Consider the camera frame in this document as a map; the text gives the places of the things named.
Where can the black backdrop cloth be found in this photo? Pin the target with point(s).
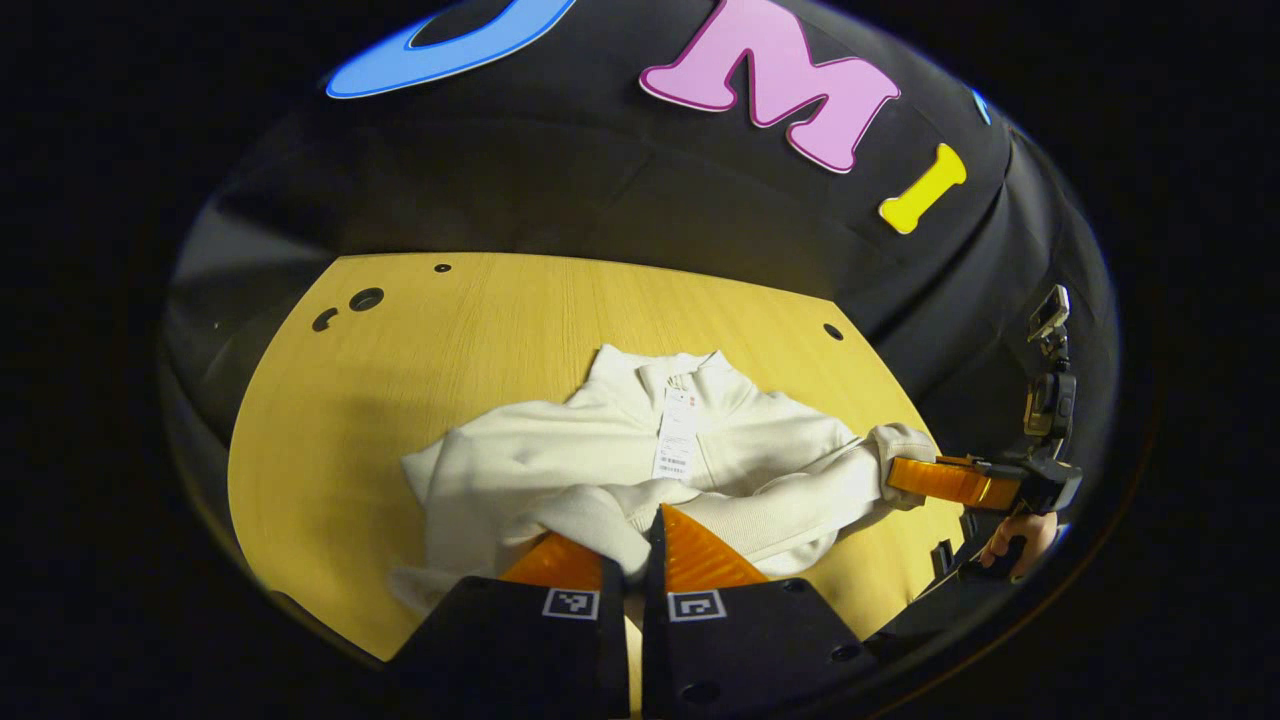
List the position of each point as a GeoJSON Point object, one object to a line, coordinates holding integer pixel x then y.
{"type": "Point", "coordinates": [600, 180]}

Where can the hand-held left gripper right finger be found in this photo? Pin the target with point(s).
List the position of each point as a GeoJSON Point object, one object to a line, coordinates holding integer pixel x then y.
{"type": "Point", "coordinates": [652, 600]}

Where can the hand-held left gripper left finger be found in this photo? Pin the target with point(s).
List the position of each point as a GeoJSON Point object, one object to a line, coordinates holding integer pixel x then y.
{"type": "Point", "coordinates": [520, 640]}

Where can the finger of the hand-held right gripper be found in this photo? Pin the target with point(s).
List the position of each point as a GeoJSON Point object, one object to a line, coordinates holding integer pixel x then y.
{"type": "Point", "coordinates": [950, 480]}

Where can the white zip sweatshirt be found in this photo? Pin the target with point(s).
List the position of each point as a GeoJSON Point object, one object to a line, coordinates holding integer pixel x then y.
{"type": "Point", "coordinates": [520, 460]}

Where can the white paper hang tag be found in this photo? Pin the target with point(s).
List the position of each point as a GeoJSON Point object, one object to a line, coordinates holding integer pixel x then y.
{"type": "Point", "coordinates": [677, 440]}

